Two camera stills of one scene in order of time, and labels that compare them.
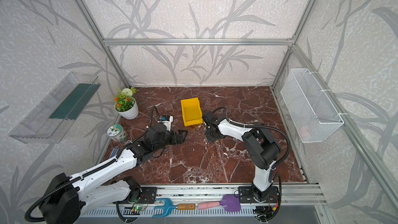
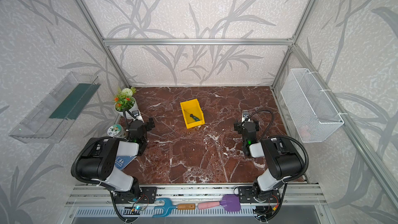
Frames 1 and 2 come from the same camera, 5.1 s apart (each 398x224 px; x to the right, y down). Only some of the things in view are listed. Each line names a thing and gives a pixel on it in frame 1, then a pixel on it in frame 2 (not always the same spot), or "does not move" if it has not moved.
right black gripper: [208, 138] → [238, 126]
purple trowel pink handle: [230, 203] does not move
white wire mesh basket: [311, 112] does not move
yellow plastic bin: [192, 112] does not move
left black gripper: [181, 140] → [148, 127]
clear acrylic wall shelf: [52, 121] does not move
